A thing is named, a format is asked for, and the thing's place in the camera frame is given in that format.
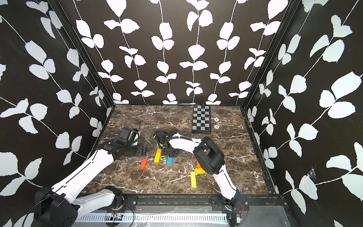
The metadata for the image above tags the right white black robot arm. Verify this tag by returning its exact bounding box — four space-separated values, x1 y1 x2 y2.
158 133 241 207

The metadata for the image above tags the red short block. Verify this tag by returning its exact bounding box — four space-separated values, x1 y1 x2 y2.
140 159 148 169

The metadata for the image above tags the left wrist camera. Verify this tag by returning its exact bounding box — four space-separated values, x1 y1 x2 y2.
117 127 140 147

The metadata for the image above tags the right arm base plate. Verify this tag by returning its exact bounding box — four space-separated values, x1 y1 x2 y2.
209 194 250 213

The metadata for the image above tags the white perforated cable duct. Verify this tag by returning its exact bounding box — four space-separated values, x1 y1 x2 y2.
76 213 228 224

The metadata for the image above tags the yellow long block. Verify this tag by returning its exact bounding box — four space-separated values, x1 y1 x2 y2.
191 172 197 188

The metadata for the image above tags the yellow short block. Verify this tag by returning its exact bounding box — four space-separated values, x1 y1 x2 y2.
195 168 206 174

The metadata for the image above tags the yellow-orange long block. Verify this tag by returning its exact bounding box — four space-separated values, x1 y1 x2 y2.
154 148 162 163

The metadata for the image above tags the teal long block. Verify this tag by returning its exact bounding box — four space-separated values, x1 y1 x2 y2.
167 157 173 164

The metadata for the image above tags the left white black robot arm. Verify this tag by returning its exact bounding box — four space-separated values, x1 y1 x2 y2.
34 139 146 227

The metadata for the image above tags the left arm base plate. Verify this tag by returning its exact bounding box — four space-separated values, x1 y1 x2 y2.
107 194 138 211

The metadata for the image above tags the black white checkerboard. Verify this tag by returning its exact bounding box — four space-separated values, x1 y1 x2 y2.
192 105 211 134

